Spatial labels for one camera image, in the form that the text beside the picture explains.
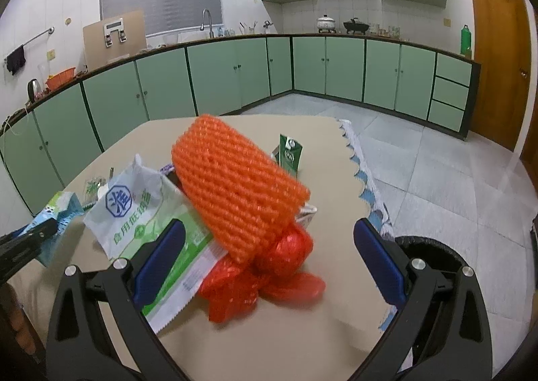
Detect blue whole milk carton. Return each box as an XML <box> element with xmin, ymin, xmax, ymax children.
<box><xmin>21</xmin><ymin>192</ymin><xmax>84</xmax><ymax>267</ymax></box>

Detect clear green snack wrapper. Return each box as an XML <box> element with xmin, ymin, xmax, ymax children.
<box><xmin>83</xmin><ymin>168</ymin><xmax>114</xmax><ymax>210</ymax></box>

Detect white green salt bag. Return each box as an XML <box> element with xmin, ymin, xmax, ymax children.
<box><xmin>84</xmin><ymin>156</ymin><xmax>226</xmax><ymax>333</ymax></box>

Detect red plastic bag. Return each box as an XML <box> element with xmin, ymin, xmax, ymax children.
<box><xmin>198</xmin><ymin>223</ymin><xmax>325</xmax><ymax>323</ymax></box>

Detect orange foam fruit net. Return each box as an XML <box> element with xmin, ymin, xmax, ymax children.
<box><xmin>171</xmin><ymin>114</ymin><xmax>310</xmax><ymax>264</ymax></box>

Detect black trash bin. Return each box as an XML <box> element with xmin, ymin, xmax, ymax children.
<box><xmin>379</xmin><ymin>235</ymin><xmax>489</xmax><ymax>381</ymax></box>

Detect green lower kitchen cabinets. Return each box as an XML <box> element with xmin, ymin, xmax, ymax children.
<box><xmin>1</xmin><ymin>35</ymin><xmax>481</xmax><ymax>214</ymax></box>

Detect chrome kitchen faucet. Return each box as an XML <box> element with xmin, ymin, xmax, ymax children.
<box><xmin>200</xmin><ymin>8</ymin><xmax>214</xmax><ymax>39</ymax></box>

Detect steel electric kettle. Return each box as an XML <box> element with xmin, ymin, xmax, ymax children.
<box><xmin>27</xmin><ymin>79</ymin><xmax>42</xmax><ymax>104</ymax></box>

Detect orange plastic basin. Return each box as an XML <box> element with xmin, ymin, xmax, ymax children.
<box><xmin>46</xmin><ymin>67</ymin><xmax>76</xmax><ymax>91</ymax></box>

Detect dark hanging towel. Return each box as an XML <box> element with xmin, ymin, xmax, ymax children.
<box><xmin>5</xmin><ymin>45</ymin><xmax>27</xmax><ymax>76</ymax></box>

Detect wooden cutting board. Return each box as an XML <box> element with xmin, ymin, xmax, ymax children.
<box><xmin>83</xmin><ymin>10</ymin><xmax>147</xmax><ymax>71</ymax></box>

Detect green thermos bottle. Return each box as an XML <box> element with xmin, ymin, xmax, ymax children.
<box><xmin>460</xmin><ymin>25</ymin><xmax>472</xmax><ymax>59</ymax></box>

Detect brown wooden door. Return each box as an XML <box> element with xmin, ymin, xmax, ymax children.
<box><xmin>470</xmin><ymin>0</ymin><xmax>532</xmax><ymax>151</ymax></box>

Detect black wok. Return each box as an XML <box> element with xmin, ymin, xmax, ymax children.
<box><xmin>343</xmin><ymin>17</ymin><xmax>369</xmax><ymax>35</ymax></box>

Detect white cooking pot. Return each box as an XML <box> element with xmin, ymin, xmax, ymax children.
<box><xmin>316</xmin><ymin>15</ymin><xmax>337</xmax><ymax>33</ymax></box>

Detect chrome towel rail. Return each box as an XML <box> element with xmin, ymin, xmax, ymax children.
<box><xmin>4</xmin><ymin>26</ymin><xmax>55</xmax><ymax>63</ymax></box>

